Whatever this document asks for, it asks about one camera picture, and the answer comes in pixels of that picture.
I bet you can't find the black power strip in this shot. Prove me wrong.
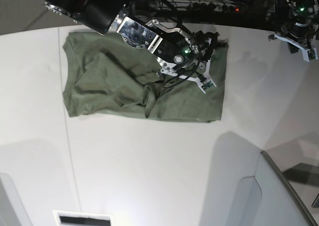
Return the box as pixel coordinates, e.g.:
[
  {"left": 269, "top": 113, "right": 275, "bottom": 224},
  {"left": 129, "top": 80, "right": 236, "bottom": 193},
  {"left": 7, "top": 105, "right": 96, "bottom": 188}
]
[{"left": 186, "top": 2, "right": 242, "bottom": 13}]

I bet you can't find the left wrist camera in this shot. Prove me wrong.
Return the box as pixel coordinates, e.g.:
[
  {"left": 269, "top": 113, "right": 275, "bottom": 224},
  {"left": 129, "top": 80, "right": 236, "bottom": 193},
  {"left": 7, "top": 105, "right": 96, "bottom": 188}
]
[{"left": 302, "top": 47, "right": 318, "bottom": 62}]

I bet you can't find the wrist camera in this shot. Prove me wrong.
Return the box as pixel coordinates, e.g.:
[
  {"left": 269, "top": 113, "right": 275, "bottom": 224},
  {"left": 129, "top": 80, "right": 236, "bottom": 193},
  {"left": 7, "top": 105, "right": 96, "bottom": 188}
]
[
  {"left": 200, "top": 79, "right": 217, "bottom": 94},
  {"left": 302, "top": 47, "right": 318, "bottom": 62}
]

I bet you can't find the olive green t-shirt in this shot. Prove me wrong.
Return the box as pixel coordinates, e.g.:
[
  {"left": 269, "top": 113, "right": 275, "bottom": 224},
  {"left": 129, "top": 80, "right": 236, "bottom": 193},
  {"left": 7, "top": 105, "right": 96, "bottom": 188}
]
[{"left": 63, "top": 32, "right": 228, "bottom": 123}]

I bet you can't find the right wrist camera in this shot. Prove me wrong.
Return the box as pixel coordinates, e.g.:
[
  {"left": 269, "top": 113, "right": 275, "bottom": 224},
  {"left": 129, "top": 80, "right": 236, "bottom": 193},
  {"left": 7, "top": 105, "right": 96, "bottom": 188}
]
[{"left": 200, "top": 79, "right": 217, "bottom": 94}]

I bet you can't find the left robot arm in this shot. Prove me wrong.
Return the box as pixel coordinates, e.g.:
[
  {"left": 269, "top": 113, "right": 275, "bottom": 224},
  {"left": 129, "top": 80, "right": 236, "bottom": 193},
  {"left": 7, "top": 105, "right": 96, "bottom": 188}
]
[{"left": 269, "top": 0, "right": 319, "bottom": 62}]

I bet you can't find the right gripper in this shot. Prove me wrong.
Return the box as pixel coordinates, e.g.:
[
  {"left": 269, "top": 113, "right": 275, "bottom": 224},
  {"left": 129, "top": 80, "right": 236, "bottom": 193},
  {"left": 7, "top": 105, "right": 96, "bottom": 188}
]
[{"left": 184, "top": 31, "right": 228, "bottom": 68}]

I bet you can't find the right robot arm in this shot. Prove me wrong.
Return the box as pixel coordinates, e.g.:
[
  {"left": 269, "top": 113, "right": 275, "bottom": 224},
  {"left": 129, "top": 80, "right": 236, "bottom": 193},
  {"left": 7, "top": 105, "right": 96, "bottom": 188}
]
[{"left": 44, "top": 0, "right": 226, "bottom": 74}]

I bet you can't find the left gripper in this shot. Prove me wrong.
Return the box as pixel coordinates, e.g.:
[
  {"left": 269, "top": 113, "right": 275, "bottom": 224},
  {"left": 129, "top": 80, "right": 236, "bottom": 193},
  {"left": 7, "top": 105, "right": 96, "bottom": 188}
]
[{"left": 279, "top": 22, "right": 319, "bottom": 54}]

